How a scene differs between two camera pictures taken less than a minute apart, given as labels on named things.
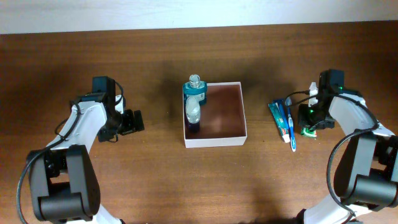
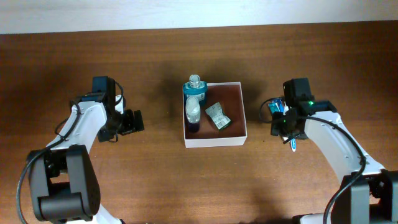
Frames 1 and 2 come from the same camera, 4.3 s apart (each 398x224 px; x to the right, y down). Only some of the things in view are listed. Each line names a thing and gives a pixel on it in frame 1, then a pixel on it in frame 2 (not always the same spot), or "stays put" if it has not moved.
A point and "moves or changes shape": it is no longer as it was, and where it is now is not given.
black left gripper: (130, 125) stays put
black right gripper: (304, 120) → (276, 127)
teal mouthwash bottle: (194, 88) stays put
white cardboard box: (222, 119) stays put
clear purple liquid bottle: (193, 112) stays put
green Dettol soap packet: (306, 130) moves or changes shape
